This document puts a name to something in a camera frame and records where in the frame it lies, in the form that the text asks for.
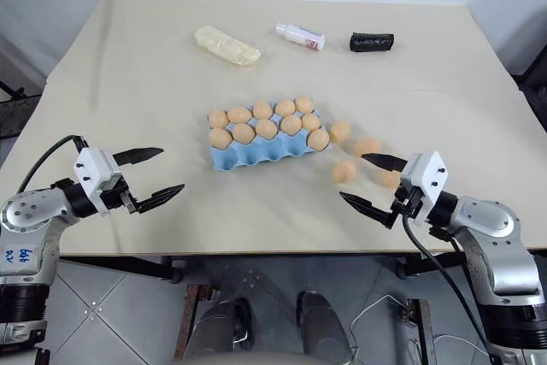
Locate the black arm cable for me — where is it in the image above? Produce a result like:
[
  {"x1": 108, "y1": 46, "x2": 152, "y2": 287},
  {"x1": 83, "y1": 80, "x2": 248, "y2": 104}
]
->
[
  {"x1": 400, "y1": 209, "x2": 495, "y2": 365},
  {"x1": 15, "y1": 134, "x2": 90, "y2": 194}
]

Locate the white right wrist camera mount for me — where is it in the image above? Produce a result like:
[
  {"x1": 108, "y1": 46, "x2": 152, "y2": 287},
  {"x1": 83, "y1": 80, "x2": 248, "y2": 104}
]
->
[{"x1": 398, "y1": 150, "x2": 449, "y2": 227}]

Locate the black background equipment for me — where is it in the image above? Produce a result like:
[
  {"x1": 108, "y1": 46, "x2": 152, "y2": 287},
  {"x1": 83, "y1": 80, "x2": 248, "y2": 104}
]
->
[{"x1": 510, "y1": 9, "x2": 547, "y2": 99}]

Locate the pale yellow wrapped bread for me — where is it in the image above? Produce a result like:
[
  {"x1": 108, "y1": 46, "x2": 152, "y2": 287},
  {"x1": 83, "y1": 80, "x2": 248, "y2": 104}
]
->
[{"x1": 193, "y1": 24, "x2": 263, "y2": 68}]

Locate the dark rounded robot leg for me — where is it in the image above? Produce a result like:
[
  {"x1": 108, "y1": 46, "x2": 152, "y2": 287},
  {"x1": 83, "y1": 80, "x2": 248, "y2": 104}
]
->
[
  {"x1": 296, "y1": 290, "x2": 356, "y2": 365},
  {"x1": 191, "y1": 296, "x2": 254, "y2": 365}
]

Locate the black background stand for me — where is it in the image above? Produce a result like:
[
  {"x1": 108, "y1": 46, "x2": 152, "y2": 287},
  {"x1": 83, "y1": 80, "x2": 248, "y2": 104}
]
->
[{"x1": 0, "y1": 77, "x2": 27, "y2": 102}]

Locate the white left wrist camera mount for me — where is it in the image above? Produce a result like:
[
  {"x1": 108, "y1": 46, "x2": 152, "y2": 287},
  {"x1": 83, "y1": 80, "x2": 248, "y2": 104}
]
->
[{"x1": 73, "y1": 147, "x2": 126, "y2": 215}]

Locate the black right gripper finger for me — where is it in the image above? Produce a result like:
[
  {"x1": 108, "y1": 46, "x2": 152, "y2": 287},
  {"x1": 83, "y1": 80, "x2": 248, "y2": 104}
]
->
[
  {"x1": 360, "y1": 152, "x2": 409, "y2": 172},
  {"x1": 338, "y1": 191, "x2": 394, "y2": 230}
]

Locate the thin white floor cable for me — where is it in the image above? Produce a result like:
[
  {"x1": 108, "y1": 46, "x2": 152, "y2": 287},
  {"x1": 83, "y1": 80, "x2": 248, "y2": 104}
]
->
[{"x1": 348, "y1": 293, "x2": 492, "y2": 365}]

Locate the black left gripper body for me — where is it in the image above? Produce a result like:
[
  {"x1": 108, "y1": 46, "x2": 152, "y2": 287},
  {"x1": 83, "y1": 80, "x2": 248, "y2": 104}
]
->
[{"x1": 100, "y1": 174, "x2": 140, "y2": 215}]

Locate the black rolled bag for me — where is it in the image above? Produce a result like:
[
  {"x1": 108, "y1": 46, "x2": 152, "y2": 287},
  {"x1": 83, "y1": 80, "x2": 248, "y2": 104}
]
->
[{"x1": 349, "y1": 31, "x2": 396, "y2": 54}]

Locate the blue egg tray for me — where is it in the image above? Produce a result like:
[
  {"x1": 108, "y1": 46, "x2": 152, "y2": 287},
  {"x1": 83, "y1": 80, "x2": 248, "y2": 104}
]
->
[{"x1": 207, "y1": 98, "x2": 332, "y2": 174}]

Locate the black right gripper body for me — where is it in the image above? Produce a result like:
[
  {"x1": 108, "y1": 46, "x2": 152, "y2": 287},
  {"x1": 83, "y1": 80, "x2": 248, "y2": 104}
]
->
[{"x1": 387, "y1": 184, "x2": 425, "y2": 230}]

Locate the white plastic bottle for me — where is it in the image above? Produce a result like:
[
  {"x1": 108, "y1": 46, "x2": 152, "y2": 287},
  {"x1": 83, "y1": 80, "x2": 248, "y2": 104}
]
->
[{"x1": 273, "y1": 22, "x2": 327, "y2": 52}]

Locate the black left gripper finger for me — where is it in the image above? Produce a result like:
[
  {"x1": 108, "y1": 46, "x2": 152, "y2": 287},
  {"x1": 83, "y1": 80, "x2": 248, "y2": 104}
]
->
[
  {"x1": 135, "y1": 183, "x2": 186, "y2": 214},
  {"x1": 111, "y1": 146, "x2": 165, "y2": 167}
]

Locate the black table frame bar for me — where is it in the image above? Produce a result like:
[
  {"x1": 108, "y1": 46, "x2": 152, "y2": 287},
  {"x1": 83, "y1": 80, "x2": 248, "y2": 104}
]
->
[
  {"x1": 59, "y1": 255, "x2": 185, "y2": 286},
  {"x1": 394, "y1": 250, "x2": 476, "y2": 278}
]

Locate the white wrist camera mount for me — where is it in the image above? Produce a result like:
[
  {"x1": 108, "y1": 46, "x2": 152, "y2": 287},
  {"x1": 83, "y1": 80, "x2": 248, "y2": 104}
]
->
[
  {"x1": 398, "y1": 150, "x2": 449, "y2": 227},
  {"x1": 73, "y1": 147, "x2": 126, "y2": 215}
]

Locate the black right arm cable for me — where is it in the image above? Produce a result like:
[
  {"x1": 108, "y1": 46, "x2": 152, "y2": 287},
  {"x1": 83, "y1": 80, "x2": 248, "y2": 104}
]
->
[{"x1": 400, "y1": 209, "x2": 495, "y2": 365}]

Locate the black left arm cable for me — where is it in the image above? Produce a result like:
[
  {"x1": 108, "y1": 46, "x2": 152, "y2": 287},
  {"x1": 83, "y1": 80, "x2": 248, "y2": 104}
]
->
[{"x1": 15, "y1": 134, "x2": 90, "y2": 194}]

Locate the rusty brown metal stand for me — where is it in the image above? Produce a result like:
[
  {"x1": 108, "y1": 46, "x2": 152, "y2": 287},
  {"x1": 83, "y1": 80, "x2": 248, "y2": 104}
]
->
[
  {"x1": 174, "y1": 283, "x2": 215, "y2": 362},
  {"x1": 404, "y1": 297, "x2": 438, "y2": 365}
]

